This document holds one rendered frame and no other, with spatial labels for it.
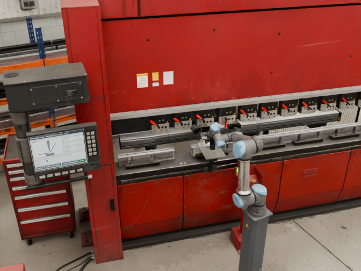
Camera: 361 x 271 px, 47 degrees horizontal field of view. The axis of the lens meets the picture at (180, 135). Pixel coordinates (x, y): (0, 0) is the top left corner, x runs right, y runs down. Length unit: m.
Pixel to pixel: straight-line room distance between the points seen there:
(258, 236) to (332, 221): 1.41
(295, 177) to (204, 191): 0.93
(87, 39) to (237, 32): 1.19
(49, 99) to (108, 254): 1.77
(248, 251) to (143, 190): 1.03
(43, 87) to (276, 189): 2.47
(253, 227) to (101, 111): 1.46
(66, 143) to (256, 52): 1.70
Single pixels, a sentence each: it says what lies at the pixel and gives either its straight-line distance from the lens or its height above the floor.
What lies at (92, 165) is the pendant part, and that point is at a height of 1.29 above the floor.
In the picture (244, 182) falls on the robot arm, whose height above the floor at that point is 1.11.
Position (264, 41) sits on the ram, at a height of 1.89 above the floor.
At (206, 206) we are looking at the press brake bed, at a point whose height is 0.38.
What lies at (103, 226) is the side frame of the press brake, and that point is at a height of 0.44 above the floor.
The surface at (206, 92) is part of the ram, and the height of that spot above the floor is 1.50.
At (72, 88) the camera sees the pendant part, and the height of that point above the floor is 1.86.
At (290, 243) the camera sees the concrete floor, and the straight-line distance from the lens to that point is 4.33.
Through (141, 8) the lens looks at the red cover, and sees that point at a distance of 3.16.
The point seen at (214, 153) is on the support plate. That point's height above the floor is 1.00.
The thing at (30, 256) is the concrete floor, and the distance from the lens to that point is 4.31.
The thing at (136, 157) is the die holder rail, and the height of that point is 0.95.
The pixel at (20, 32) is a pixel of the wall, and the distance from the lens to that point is 7.31.
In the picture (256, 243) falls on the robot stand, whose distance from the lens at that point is 3.50.
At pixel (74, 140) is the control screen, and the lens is 2.88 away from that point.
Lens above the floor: 2.91
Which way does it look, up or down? 30 degrees down
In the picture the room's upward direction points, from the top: straight up
